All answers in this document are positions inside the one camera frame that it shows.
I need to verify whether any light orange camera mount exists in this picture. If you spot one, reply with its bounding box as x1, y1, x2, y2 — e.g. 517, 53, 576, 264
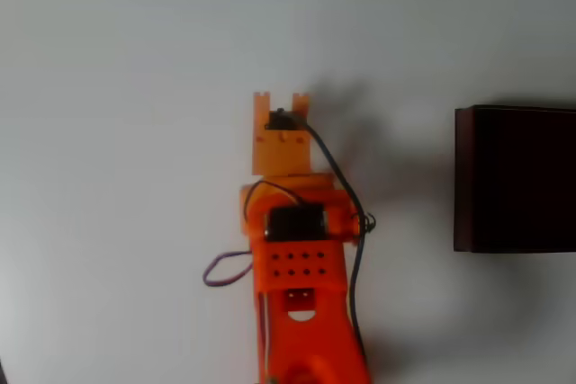
251, 92, 315, 177

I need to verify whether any dark brown box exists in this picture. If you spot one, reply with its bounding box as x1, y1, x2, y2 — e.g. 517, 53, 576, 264
453, 104, 576, 255

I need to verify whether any thick black camera cable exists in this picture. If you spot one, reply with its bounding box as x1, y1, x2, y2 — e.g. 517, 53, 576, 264
292, 113, 378, 358

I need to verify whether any thin black motor wire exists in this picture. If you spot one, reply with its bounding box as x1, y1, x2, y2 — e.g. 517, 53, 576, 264
243, 180, 303, 226

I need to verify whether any purple wire loop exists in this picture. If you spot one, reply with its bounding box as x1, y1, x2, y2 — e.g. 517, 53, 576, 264
202, 250, 254, 288

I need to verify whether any small black camera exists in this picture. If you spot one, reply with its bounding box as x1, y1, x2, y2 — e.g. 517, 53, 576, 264
264, 107, 302, 132

